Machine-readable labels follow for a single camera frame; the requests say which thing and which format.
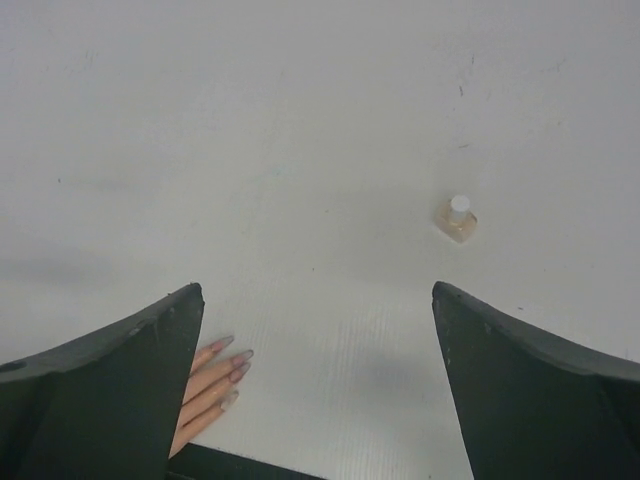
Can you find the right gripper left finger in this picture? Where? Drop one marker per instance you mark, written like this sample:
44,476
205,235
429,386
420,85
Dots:
104,405

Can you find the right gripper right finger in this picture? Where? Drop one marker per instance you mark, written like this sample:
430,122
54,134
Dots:
531,404

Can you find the beige nail polish bottle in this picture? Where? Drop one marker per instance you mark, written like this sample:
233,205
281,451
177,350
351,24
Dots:
455,218

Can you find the person's hand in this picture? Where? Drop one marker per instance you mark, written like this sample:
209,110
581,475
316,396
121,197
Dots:
211,389

